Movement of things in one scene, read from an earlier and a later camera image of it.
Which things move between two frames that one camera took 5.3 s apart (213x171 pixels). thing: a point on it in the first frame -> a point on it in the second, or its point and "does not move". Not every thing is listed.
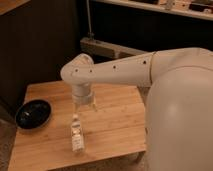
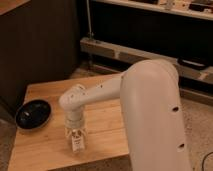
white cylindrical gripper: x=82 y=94 -> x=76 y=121
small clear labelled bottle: x=77 y=137 does not move
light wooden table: x=116 y=128 does not move
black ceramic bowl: x=33 y=113 does not move
